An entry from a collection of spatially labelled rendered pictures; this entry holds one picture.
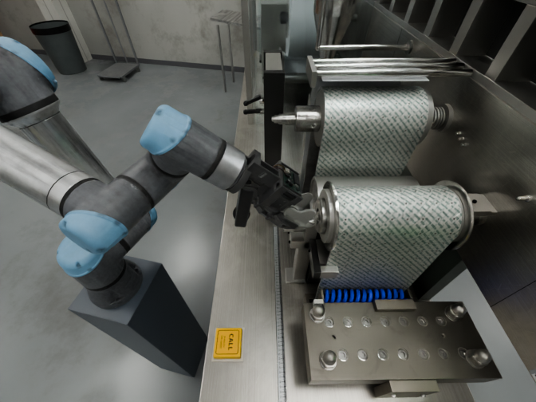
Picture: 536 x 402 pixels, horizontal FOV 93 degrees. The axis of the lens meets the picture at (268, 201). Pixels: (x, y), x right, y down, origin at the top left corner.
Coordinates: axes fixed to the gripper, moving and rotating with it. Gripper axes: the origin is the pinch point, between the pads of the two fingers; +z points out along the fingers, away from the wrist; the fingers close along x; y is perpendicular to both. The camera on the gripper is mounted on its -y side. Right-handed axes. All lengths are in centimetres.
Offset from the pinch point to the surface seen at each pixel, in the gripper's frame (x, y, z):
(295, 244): 0.9, -8.8, 5.7
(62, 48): 410, -270, -190
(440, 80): 33, 37, 18
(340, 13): 65, 29, -4
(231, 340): -15.6, -35.0, 5.7
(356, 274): -6.4, -1.4, 17.8
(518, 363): -7, -9, 180
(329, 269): -7.3, -2.6, 9.2
